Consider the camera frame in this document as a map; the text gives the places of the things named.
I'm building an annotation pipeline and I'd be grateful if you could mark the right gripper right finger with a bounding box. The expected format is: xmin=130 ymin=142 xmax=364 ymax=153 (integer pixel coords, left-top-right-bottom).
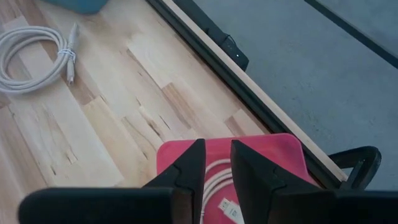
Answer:
xmin=230 ymin=139 xmax=398 ymax=224

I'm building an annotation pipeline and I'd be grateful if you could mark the black aluminium table frame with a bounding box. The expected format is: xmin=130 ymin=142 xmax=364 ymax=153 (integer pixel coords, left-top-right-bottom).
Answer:
xmin=145 ymin=0 xmax=346 ymax=190

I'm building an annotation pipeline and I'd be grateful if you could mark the black bar device with LED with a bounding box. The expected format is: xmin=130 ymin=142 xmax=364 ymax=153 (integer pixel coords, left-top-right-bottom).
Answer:
xmin=172 ymin=0 xmax=250 ymax=72

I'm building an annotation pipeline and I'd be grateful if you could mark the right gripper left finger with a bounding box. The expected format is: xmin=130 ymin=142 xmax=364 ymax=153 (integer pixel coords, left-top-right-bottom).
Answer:
xmin=17 ymin=138 xmax=206 ymax=224

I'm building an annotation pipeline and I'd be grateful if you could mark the red plastic bin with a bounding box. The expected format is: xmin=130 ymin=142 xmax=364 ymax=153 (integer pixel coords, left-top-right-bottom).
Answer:
xmin=156 ymin=133 xmax=318 ymax=224

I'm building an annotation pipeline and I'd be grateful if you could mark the beige USB cable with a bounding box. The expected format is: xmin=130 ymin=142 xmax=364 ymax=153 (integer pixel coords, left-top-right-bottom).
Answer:
xmin=198 ymin=157 xmax=246 ymax=224
xmin=0 ymin=22 xmax=78 ymax=95

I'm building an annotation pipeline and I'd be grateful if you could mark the teal plastic bin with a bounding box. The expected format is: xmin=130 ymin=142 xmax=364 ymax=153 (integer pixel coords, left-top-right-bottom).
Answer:
xmin=42 ymin=0 xmax=108 ymax=15

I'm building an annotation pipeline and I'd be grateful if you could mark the black triangular loop bracket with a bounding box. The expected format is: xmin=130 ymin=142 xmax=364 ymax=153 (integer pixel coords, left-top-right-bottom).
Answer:
xmin=328 ymin=145 xmax=382 ymax=191

